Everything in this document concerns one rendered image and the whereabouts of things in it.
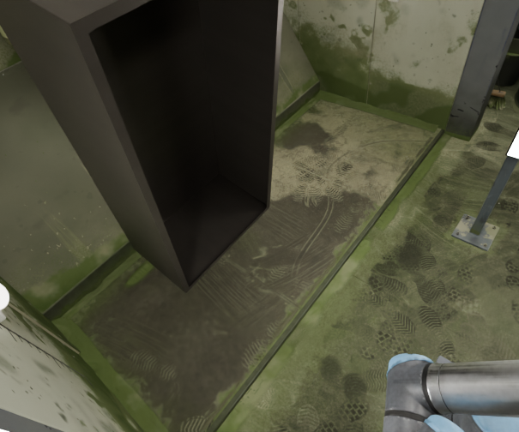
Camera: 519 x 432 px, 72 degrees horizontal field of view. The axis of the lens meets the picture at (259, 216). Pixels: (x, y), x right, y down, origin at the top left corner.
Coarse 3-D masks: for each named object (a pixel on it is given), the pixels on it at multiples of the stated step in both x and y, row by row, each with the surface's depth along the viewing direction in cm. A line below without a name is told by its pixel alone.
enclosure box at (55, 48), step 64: (0, 0) 70; (64, 0) 62; (128, 0) 64; (192, 0) 118; (256, 0) 105; (64, 64) 71; (128, 64) 112; (192, 64) 135; (256, 64) 122; (64, 128) 104; (128, 128) 126; (192, 128) 155; (256, 128) 146; (128, 192) 106; (192, 192) 184; (256, 192) 182; (192, 256) 168
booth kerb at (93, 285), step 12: (300, 96) 301; (312, 96) 315; (288, 108) 294; (300, 108) 308; (276, 120) 289; (120, 252) 220; (132, 252) 228; (108, 264) 217; (120, 264) 224; (96, 276) 214; (72, 288) 204; (84, 288) 211; (96, 288) 217; (60, 300) 201; (72, 300) 208; (48, 312) 198; (60, 312) 205
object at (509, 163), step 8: (504, 160) 170; (512, 160) 167; (504, 168) 172; (512, 168) 170; (504, 176) 175; (496, 184) 180; (504, 184) 178; (496, 192) 183; (488, 200) 189; (496, 200) 186; (488, 208) 192; (480, 216) 199; (488, 216) 196; (480, 224) 202; (472, 232) 210
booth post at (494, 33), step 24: (504, 0) 196; (480, 24) 210; (504, 24) 203; (480, 48) 218; (504, 48) 213; (480, 72) 227; (456, 96) 246; (480, 96) 236; (456, 120) 257; (480, 120) 263
